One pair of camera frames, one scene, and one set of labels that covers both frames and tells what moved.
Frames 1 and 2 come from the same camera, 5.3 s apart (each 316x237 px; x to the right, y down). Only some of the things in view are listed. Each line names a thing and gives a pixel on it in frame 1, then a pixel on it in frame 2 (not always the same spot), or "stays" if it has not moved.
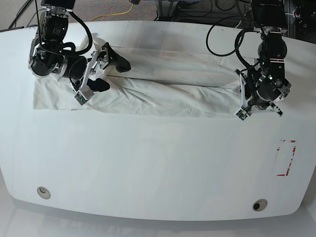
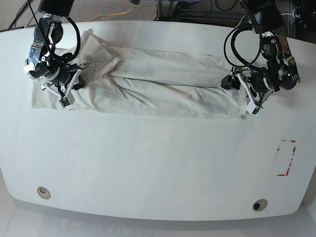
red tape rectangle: x=278 y=149 stays
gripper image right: x=265 y=85 → x=280 y=73
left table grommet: x=43 y=192 stays
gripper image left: x=49 y=56 → x=46 y=64
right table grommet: x=259 y=205 stays
